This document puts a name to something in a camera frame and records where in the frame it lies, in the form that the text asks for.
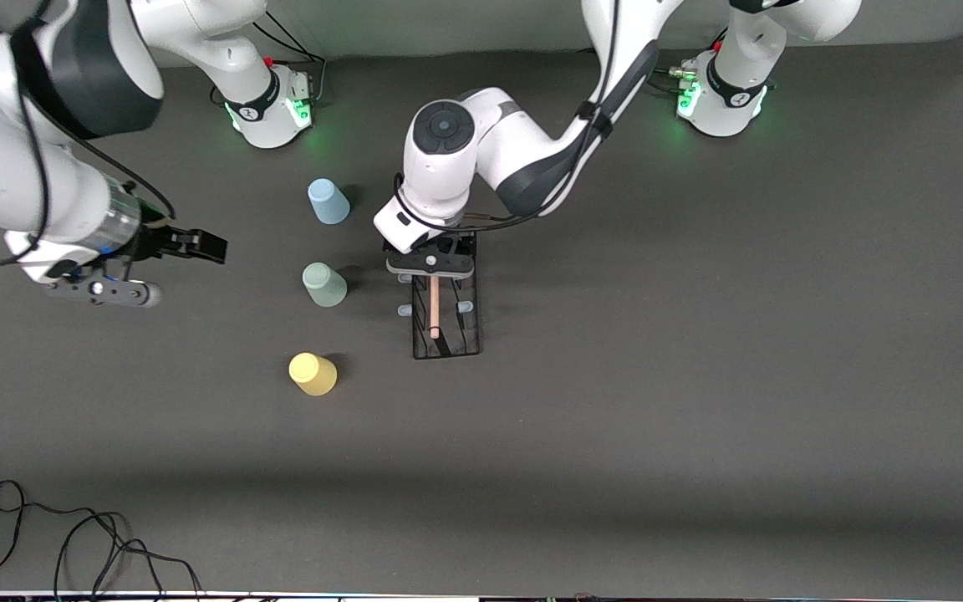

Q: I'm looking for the black wire cup holder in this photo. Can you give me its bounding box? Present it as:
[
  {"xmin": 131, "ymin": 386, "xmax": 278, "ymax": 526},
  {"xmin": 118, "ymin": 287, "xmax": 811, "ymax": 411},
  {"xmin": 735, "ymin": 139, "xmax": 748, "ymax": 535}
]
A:
[{"xmin": 396, "ymin": 230, "xmax": 482, "ymax": 360}]

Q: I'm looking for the pale green plastic cup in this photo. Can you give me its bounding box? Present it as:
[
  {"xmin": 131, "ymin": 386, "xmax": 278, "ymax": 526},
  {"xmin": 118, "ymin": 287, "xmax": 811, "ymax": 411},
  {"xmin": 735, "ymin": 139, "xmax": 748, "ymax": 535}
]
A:
[{"xmin": 302, "ymin": 262, "xmax": 349, "ymax": 309}]

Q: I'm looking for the yellow plastic cup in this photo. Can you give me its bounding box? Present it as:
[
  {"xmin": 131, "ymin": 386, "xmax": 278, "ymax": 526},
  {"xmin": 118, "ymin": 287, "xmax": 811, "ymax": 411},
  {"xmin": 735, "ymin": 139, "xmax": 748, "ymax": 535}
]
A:
[{"xmin": 288, "ymin": 352, "xmax": 339, "ymax": 397}]

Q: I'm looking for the pale blue plastic cup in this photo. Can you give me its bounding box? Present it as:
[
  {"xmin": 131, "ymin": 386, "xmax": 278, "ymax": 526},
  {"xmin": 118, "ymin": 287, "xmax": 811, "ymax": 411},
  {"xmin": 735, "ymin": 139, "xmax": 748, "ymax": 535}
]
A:
[{"xmin": 307, "ymin": 178, "xmax": 351, "ymax": 225}]

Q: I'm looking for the dark grey table cover sheet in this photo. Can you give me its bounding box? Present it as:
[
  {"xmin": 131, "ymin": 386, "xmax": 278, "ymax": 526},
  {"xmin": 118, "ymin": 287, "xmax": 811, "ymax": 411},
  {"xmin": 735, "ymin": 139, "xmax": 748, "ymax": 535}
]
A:
[{"xmin": 0, "ymin": 29, "xmax": 963, "ymax": 596}]

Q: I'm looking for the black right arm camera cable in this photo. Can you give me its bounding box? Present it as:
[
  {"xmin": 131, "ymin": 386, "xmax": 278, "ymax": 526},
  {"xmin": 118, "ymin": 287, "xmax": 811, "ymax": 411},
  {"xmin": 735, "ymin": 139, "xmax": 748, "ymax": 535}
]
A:
[{"xmin": 0, "ymin": 0, "xmax": 177, "ymax": 268}]

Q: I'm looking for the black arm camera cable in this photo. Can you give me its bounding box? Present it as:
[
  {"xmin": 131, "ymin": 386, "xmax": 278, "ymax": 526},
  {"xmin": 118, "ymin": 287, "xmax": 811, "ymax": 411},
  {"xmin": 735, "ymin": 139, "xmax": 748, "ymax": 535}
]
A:
[
  {"xmin": 0, "ymin": 0, "xmax": 177, "ymax": 268},
  {"xmin": 394, "ymin": 0, "xmax": 620, "ymax": 235}
]

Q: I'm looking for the black right arm base cable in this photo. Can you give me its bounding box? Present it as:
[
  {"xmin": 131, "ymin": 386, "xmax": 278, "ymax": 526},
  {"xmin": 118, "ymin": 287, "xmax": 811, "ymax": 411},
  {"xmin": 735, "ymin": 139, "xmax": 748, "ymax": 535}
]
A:
[{"xmin": 252, "ymin": 21, "xmax": 329, "ymax": 107}]

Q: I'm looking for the black arm base cable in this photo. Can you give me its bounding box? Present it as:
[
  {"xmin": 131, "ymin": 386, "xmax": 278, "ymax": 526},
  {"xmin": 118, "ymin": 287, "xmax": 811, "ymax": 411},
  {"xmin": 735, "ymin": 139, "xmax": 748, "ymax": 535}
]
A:
[
  {"xmin": 647, "ymin": 23, "xmax": 731, "ymax": 94},
  {"xmin": 252, "ymin": 21, "xmax": 329, "ymax": 107}
]

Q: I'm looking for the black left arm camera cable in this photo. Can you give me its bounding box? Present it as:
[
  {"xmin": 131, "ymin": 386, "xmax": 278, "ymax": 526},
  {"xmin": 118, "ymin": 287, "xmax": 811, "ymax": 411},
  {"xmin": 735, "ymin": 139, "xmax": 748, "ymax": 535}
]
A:
[{"xmin": 394, "ymin": 0, "xmax": 620, "ymax": 235}]

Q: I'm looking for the black left arm base cable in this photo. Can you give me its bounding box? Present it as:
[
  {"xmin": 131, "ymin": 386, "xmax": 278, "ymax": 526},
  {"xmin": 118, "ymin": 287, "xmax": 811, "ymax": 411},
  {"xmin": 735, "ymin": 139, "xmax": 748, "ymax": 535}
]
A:
[{"xmin": 647, "ymin": 23, "xmax": 731, "ymax": 94}]

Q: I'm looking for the loose black cable on table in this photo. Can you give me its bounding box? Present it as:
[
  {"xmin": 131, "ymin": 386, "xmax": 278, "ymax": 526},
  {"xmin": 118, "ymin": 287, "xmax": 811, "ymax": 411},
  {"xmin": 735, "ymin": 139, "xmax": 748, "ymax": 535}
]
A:
[{"xmin": 0, "ymin": 479, "xmax": 206, "ymax": 599}]

